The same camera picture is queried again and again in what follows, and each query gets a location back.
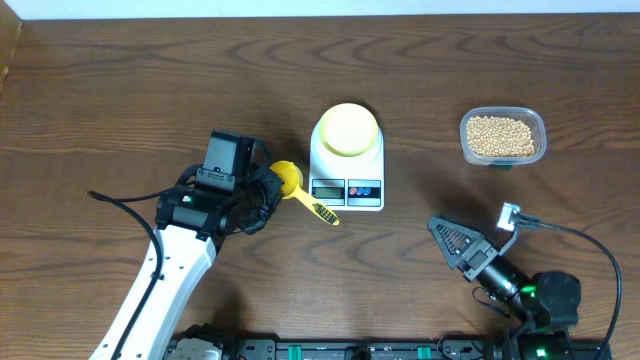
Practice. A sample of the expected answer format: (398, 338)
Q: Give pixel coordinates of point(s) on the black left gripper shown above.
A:
(273, 186)

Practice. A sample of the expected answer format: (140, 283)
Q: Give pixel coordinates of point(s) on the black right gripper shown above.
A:
(467, 267)

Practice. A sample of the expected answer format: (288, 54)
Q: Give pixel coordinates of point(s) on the yellow measuring scoop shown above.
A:
(292, 179)

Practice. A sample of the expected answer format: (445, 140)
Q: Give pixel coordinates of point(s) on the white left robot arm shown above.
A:
(228, 193)

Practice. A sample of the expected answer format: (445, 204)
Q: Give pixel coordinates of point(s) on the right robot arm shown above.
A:
(546, 304)

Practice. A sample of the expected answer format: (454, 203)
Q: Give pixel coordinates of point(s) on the white digital kitchen scale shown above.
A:
(347, 183)

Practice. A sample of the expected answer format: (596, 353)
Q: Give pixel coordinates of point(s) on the yellow plastic bowl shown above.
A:
(348, 130)

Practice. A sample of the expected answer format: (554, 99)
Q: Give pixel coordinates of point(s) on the green tape strip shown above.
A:
(502, 167)

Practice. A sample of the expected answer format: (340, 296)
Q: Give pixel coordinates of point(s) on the soybeans in container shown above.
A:
(493, 136)

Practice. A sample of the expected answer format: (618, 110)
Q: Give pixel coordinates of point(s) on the clear plastic container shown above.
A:
(526, 115)

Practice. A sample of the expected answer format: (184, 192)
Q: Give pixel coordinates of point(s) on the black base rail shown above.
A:
(205, 342)

